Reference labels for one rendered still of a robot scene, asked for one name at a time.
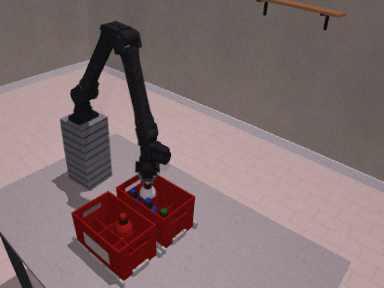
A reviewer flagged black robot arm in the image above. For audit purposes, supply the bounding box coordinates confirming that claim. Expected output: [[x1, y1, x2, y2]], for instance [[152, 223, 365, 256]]
[[68, 21, 171, 181]]

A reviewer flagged red crate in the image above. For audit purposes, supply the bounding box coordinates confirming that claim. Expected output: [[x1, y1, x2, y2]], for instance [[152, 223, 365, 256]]
[[119, 174, 195, 248], [74, 196, 156, 281]]

